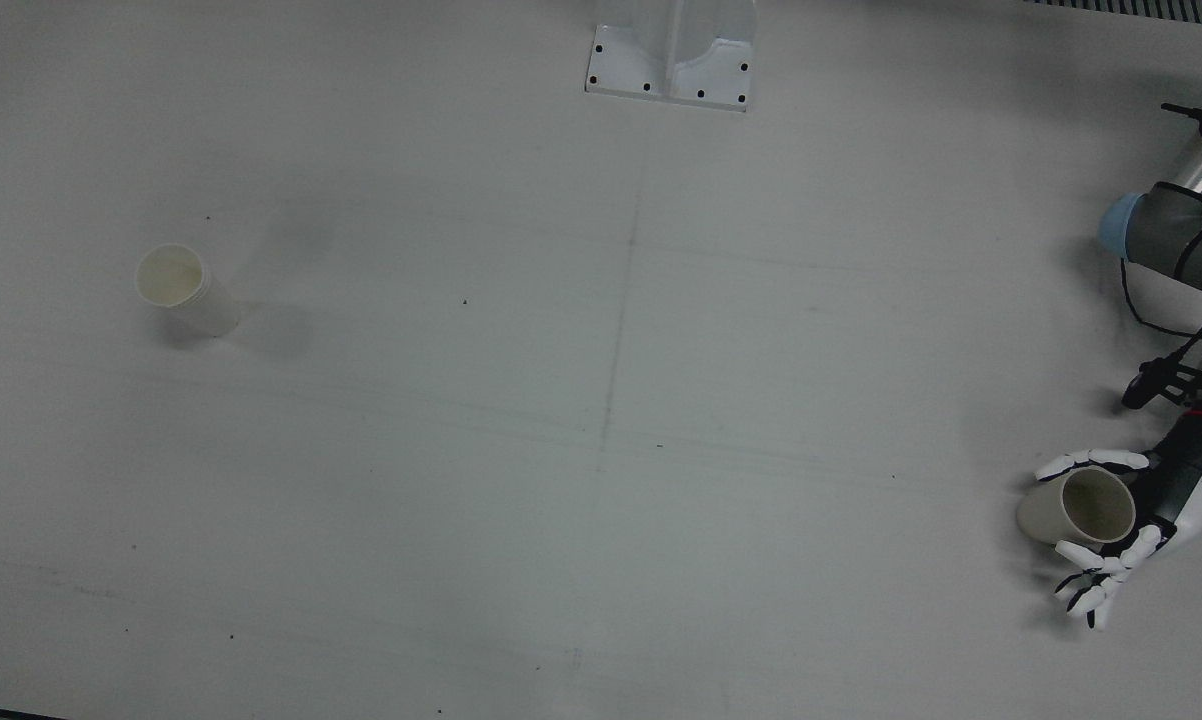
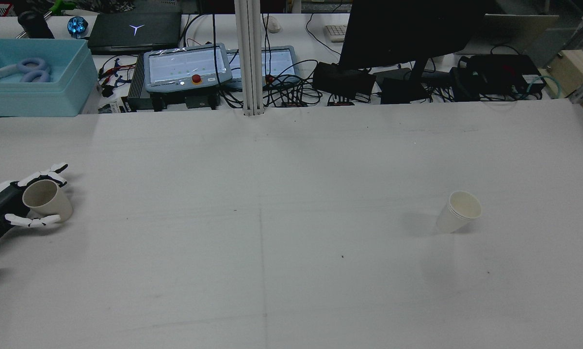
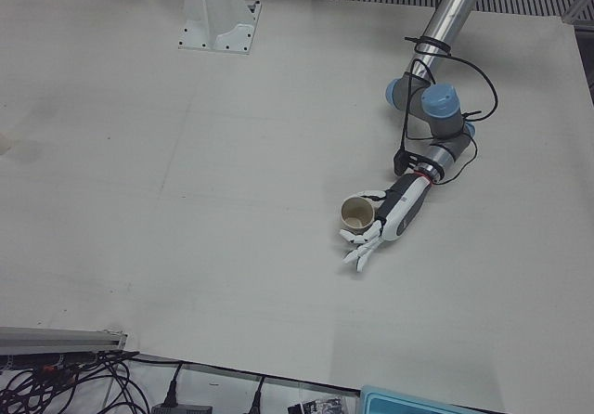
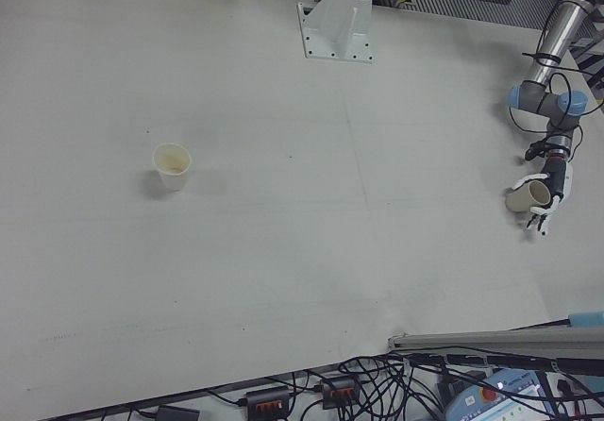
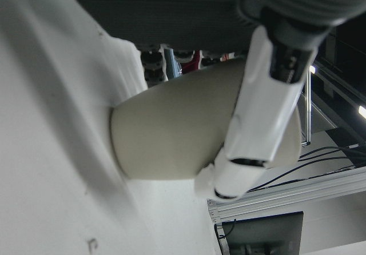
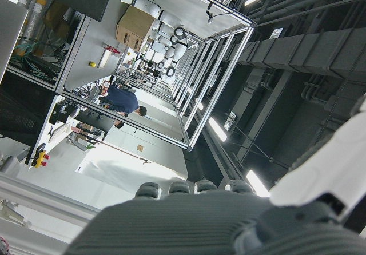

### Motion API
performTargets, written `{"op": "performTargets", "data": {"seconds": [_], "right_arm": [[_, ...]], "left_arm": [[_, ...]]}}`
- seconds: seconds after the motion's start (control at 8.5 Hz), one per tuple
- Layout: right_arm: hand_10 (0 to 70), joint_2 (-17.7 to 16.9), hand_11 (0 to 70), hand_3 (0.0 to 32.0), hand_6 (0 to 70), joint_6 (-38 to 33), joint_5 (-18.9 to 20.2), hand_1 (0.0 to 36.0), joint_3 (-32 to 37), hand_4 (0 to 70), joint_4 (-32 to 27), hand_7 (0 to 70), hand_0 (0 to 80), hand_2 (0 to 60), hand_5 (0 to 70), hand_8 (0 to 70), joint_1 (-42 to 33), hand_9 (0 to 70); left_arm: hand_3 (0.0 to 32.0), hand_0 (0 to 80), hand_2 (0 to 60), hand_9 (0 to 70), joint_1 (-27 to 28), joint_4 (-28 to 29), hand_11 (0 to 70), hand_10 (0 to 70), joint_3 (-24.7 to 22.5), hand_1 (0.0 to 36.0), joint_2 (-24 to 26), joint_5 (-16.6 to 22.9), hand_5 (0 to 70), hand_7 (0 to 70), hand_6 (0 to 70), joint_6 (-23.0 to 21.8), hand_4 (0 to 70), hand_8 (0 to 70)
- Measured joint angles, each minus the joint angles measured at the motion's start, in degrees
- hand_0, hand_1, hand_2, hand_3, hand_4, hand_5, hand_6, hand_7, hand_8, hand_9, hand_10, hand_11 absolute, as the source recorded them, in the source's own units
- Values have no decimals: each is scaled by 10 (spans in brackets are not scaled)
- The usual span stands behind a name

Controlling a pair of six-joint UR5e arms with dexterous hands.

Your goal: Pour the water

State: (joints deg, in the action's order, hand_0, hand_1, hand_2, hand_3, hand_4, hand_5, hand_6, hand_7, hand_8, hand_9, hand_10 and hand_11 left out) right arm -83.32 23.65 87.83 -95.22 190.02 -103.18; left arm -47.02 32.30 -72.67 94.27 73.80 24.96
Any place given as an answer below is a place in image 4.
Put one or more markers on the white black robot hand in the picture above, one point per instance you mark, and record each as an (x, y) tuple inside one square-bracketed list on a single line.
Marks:
[(561, 180)]

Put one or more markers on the beige cup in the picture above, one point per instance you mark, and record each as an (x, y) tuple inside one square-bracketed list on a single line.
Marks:
[(524, 197)]

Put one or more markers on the white paper cup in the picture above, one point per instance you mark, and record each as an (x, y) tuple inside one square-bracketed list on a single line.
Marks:
[(172, 166)]

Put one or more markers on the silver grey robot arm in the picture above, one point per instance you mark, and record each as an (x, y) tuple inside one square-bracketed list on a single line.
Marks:
[(561, 29)]

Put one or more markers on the light blue plastic box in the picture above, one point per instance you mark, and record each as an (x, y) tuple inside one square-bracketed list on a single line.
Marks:
[(587, 318)]

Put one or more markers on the grey-blue teach pendant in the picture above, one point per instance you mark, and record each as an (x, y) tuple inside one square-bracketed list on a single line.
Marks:
[(500, 392)]

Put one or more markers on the black hub with orange ports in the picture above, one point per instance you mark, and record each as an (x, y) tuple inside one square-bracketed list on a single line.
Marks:
[(337, 389), (266, 397)]

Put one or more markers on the black power adapter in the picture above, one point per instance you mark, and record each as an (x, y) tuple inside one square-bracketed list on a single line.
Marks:
[(177, 414)]

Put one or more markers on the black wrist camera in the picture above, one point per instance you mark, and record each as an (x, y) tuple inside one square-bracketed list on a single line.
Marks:
[(533, 149)]

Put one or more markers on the aluminium profile post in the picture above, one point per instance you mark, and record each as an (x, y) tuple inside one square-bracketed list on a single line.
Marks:
[(472, 341)]

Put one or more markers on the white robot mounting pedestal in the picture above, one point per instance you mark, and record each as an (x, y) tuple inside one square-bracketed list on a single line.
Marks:
[(337, 29)]

